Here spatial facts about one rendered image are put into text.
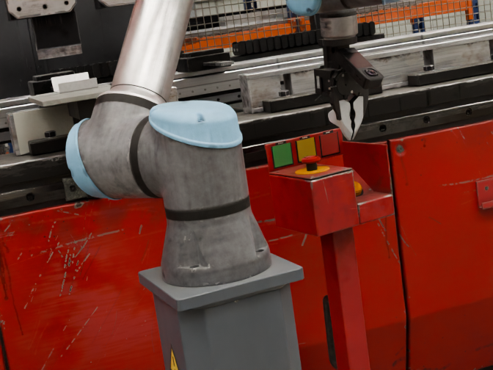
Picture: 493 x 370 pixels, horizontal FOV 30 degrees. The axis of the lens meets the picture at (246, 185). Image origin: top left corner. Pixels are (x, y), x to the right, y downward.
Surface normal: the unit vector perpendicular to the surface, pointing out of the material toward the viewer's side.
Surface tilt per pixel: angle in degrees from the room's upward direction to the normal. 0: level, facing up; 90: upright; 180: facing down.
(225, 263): 72
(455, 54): 90
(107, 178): 109
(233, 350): 90
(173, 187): 90
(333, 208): 90
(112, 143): 59
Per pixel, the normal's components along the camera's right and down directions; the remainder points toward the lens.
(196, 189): -0.15, 0.20
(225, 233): 0.33, -0.18
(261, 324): 0.39, 0.11
